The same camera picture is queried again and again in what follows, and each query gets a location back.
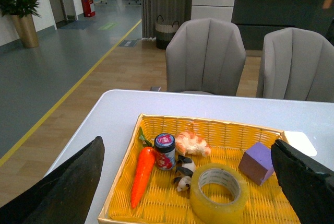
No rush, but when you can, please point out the yellow woven basket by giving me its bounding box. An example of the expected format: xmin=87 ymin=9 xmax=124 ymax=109
xmin=98 ymin=114 xmax=300 ymax=223

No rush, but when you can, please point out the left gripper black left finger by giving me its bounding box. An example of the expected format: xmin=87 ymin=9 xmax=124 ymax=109
xmin=1 ymin=136 xmax=105 ymax=223

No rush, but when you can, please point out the toy shrimp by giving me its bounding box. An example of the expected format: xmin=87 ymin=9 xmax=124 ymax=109
xmin=175 ymin=131 xmax=211 ymax=157

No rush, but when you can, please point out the grey chair right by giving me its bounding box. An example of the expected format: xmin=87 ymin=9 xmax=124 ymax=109
xmin=256 ymin=28 xmax=333 ymax=102

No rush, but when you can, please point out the orange toy carrot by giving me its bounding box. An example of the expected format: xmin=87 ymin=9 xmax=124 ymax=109
xmin=130 ymin=127 xmax=156 ymax=209

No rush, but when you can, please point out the small jar with pink lid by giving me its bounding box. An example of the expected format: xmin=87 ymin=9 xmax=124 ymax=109
xmin=154 ymin=133 xmax=175 ymax=171

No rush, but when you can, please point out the purple foam block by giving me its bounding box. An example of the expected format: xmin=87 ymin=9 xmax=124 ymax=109
xmin=238 ymin=142 xmax=274 ymax=186

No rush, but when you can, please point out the red bin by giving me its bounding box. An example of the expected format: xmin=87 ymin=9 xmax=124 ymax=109
xmin=81 ymin=0 xmax=96 ymax=17

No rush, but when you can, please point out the grey chair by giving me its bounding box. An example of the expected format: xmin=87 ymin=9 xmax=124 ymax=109
xmin=256 ymin=28 xmax=333 ymax=102
xmin=165 ymin=18 xmax=246 ymax=96

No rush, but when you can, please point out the woven laundry basket with handles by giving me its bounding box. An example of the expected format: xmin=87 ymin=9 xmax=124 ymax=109
xmin=155 ymin=15 xmax=180 ymax=50

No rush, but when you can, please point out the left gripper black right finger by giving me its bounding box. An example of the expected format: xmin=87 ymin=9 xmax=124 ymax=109
xmin=271 ymin=139 xmax=333 ymax=223

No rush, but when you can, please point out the potted plant in gold pot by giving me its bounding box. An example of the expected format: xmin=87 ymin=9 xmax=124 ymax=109
xmin=1 ymin=0 xmax=40 ymax=49

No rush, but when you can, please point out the clear yellow tape roll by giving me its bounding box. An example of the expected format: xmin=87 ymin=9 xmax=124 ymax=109
xmin=190 ymin=163 xmax=249 ymax=223

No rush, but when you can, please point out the dark grey counter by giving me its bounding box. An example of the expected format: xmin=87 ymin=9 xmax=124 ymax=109
xmin=232 ymin=0 xmax=333 ymax=50

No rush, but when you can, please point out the grey chair left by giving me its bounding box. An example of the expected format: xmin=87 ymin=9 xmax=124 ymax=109
xmin=165 ymin=18 xmax=246 ymax=96

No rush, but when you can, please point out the panda figurine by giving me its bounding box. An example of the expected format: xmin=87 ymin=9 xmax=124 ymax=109
xmin=173 ymin=155 xmax=196 ymax=192

